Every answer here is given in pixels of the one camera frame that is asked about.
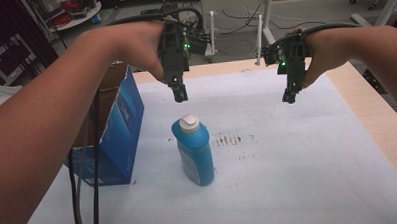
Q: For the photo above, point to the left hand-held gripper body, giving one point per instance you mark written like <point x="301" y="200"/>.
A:
<point x="173" y="56"/>

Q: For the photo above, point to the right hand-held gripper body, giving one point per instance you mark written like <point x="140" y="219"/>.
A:
<point x="293" y="57"/>

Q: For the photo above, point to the blue bottle with white cap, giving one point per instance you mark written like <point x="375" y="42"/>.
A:
<point x="196" y="152"/>

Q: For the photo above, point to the blue cardboard box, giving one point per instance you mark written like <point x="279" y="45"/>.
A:
<point x="122" y="128"/>

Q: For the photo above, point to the person's right hand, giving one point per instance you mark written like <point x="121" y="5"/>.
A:
<point x="324" y="51"/>

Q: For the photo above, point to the person's left hand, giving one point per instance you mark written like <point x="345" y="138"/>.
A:
<point x="134" y="47"/>

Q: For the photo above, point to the white stand leg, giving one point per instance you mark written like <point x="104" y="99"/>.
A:
<point x="269" y="16"/>

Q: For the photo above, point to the white table mat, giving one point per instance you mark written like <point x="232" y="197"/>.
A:
<point x="288" y="162"/>

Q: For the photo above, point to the round white table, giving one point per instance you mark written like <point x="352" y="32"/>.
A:
<point x="79" y="17"/>

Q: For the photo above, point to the black equipment case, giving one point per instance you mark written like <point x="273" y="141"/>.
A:
<point x="8" y="58"/>

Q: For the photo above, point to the white upright post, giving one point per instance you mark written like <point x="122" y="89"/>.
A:
<point x="212" y="31"/>
<point x="259" y="40"/>

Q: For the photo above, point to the white slanted frame leg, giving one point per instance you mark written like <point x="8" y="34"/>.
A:
<point x="388" y="5"/>

